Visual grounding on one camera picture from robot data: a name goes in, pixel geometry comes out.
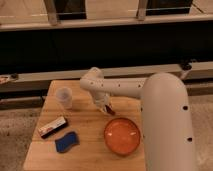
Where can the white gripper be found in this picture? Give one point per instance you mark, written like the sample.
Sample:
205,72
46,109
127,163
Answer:
102,101

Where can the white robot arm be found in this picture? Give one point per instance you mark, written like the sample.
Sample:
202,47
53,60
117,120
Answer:
168,136

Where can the clear plastic cup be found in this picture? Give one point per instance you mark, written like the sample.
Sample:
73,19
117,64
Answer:
64,97

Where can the blue sponge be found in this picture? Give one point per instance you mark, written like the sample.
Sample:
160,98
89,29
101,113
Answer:
66,142

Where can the black white rectangular box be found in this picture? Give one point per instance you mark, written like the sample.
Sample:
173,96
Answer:
52,126

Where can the small object on left ledge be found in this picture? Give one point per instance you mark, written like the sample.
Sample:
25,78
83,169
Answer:
9,78

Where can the black clamp on rail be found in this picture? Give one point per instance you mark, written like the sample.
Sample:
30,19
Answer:
185,65

